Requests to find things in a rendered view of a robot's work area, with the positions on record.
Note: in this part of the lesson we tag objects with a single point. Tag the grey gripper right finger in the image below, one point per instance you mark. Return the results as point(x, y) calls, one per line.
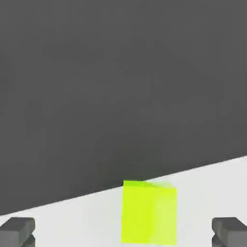
point(230, 232)

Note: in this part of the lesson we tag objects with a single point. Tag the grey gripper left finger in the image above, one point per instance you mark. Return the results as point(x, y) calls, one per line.
point(16, 231)

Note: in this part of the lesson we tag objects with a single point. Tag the small yellow-green cube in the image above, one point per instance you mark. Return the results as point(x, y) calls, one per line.
point(148, 214)

